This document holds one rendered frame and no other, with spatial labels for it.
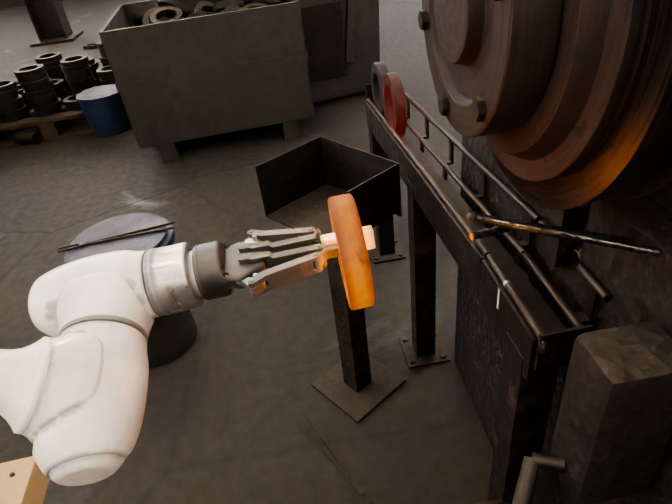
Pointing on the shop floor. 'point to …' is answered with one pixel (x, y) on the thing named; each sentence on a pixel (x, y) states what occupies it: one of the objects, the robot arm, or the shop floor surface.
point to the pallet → (50, 94)
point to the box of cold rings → (208, 68)
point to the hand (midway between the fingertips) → (347, 241)
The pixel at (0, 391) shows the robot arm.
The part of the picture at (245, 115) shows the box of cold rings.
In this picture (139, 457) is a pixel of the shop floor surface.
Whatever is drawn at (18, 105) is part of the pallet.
